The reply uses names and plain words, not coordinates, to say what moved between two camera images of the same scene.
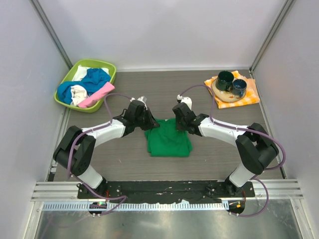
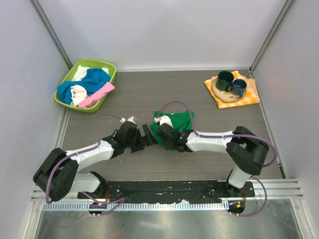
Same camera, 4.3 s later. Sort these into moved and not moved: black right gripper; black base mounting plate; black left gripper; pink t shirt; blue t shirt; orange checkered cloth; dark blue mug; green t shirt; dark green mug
Moved: black right gripper; green t shirt; black left gripper
Not moved: dark blue mug; orange checkered cloth; blue t shirt; pink t shirt; black base mounting plate; dark green mug
